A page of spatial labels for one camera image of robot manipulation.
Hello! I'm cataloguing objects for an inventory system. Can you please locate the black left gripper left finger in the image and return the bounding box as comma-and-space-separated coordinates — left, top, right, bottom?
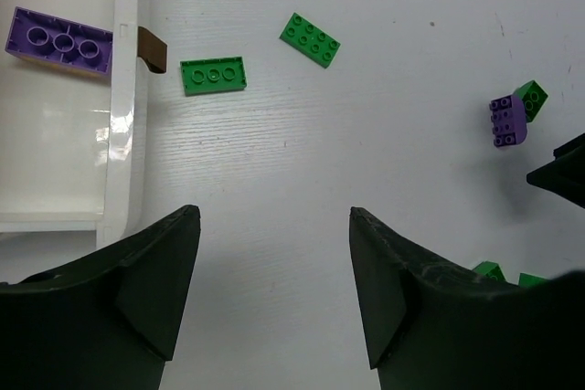
1, 205, 201, 389

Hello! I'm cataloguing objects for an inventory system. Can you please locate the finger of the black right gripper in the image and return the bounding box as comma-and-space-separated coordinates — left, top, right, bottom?
526, 133, 585, 207

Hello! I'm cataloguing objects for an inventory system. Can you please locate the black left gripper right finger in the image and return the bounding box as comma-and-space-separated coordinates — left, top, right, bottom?
349, 207, 584, 389

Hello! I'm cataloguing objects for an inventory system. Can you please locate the purple lego brick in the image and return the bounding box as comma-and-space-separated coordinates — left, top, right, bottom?
489, 95, 527, 148
5, 7, 113, 78

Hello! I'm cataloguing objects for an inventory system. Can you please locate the white drawer cabinet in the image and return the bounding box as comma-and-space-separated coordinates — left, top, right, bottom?
1, 0, 150, 247

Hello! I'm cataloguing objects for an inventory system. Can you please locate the purple lego brick top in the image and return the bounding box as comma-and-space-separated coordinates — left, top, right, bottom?
5, 7, 113, 78

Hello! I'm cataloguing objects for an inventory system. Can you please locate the green lego brick lower right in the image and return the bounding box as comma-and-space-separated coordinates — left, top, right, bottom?
473, 261, 506, 282

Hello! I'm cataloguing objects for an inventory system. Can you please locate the green lego beside purple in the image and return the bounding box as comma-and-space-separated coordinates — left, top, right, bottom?
513, 80, 548, 123

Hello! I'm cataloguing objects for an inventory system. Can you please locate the green small lego right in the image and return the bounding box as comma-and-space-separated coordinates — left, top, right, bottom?
518, 273, 548, 288

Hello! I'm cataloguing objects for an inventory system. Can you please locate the green flat lego long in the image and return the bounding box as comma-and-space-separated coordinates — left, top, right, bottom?
180, 57, 247, 96

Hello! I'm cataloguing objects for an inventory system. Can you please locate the green lego brick tilted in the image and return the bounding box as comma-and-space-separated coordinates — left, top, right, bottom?
280, 13, 341, 69

